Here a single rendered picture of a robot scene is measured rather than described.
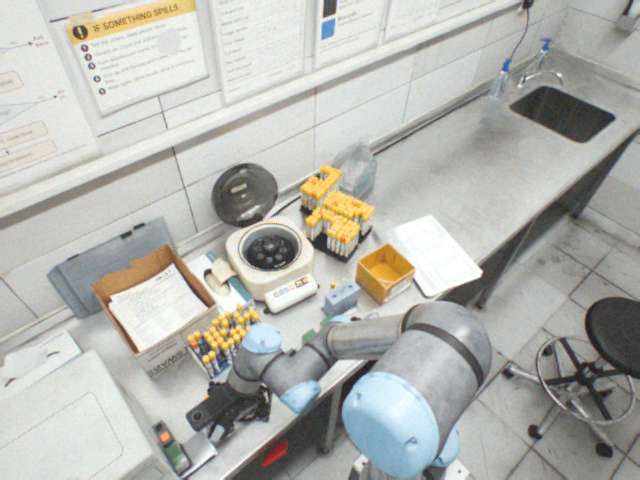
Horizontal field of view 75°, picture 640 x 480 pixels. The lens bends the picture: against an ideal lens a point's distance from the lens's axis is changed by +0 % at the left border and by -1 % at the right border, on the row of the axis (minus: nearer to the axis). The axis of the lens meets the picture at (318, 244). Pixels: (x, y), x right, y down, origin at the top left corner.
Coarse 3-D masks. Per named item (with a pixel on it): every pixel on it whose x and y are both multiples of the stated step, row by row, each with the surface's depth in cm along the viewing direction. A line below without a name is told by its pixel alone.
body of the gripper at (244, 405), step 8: (232, 392) 91; (240, 392) 91; (256, 392) 98; (240, 400) 96; (248, 400) 98; (256, 400) 99; (232, 408) 94; (240, 408) 95; (248, 408) 96; (224, 416) 94; (232, 416) 93; (240, 416) 99; (248, 416) 99; (224, 424) 95
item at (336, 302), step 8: (352, 280) 126; (336, 288) 124; (344, 288) 124; (352, 288) 124; (328, 296) 122; (336, 296) 122; (344, 296) 122; (352, 296) 125; (328, 304) 124; (336, 304) 122; (344, 304) 125; (352, 304) 129; (328, 312) 126; (336, 312) 126; (344, 312) 129; (352, 312) 129
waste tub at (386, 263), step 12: (372, 252) 133; (384, 252) 139; (396, 252) 134; (360, 264) 130; (372, 264) 139; (384, 264) 142; (396, 264) 138; (408, 264) 132; (360, 276) 134; (372, 276) 128; (384, 276) 139; (396, 276) 139; (408, 276) 130; (372, 288) 131; (384, 288) 125; (396, 288) 130; (384, 300) 130
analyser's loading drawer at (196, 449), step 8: (200, 432) 102; (192, 440) 101; (200, 440) 101; (208, 440) 99; (184, 448) 97; (192, 448) 100; (200, 448) 100; (208, 448) 100; (192, 456) 99; (200, 456) 99; (208, 456) 99; (192, 464) 96; (200, 464) 98; (184, 472) 96
